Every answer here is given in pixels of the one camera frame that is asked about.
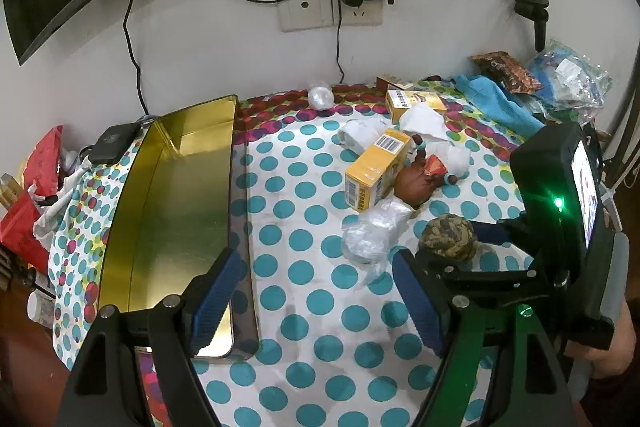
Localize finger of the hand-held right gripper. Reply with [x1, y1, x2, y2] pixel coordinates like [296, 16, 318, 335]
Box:
[420, 252, 543, 295]
[470, 218, 538, 254]

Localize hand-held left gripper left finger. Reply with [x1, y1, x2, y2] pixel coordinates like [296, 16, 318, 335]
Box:
[57, 249, 246, 427]

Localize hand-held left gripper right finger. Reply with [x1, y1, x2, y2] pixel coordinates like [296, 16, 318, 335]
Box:
[394, 249, 581, 427]

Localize camouflage rope ball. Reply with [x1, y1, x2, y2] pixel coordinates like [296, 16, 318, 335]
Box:
[419, 216, 476, 263]

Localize white cloth wad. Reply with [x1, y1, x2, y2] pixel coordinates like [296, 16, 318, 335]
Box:
[430, 142, 473, 180]

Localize clear plastic bag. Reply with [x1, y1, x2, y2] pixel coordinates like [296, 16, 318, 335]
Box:
[341, 199, 416, 285]

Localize small red white figurine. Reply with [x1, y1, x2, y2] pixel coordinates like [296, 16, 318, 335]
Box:
[424, 155, 448, 178]

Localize brown gourd toy with beads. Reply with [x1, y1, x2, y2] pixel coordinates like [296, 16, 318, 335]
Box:
[394, 134, 458, 211]

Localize gold metal tin box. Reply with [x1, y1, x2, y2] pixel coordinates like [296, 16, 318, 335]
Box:
[97, 94, 261, 360]

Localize white cloth piece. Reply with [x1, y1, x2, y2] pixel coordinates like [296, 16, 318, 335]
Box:
[400, 104, 448, 142]

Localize yellow cardboard box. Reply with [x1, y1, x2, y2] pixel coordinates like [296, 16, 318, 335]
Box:
[345, 129, 413, 214]
[385, 89, 448, 125]

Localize white sock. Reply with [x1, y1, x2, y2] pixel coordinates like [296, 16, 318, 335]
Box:
[336, 117, 391, 154]

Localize white plastic ball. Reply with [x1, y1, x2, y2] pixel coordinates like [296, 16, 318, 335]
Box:
[307, 84, 334, 110]

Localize person's right hand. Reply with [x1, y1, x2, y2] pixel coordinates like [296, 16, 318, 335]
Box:
[580, 307, 640, 380]

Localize polka dot tablecloth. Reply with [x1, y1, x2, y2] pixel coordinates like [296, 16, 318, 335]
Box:
[52, 82, 601, 427]

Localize blue cloth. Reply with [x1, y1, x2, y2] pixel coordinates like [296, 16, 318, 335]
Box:
[454, 74, 546, 140]

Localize clear bag with blue contents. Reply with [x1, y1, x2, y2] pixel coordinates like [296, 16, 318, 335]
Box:
[527, 39, 613, 112]

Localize small brown box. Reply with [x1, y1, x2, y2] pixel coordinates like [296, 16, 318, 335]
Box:
[376, 74, 416, 95]

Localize white capped jar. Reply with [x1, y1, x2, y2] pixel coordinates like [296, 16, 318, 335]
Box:
[27, 292, 55, 324]

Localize black router box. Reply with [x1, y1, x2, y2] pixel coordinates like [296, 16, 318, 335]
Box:
[92, 123, 143, 165]

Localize red paper bag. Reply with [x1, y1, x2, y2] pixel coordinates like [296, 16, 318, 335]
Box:
[0, 125, 66, 273]

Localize beige cardboard boxes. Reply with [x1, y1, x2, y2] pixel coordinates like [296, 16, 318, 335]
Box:
[0, 172, 27, 214]

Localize black wall bracket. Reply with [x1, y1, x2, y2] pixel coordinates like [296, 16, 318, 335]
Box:
[512, 0, 551, 50]

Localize black adapter cable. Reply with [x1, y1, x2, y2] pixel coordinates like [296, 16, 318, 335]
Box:
[335, 6, 347, 84]

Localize long black hanging cable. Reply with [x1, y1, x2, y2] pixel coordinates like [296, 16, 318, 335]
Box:
[122, 0, 152, 118]

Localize beige wall socket plate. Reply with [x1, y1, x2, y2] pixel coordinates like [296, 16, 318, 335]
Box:
[275, 0, 386, 32]

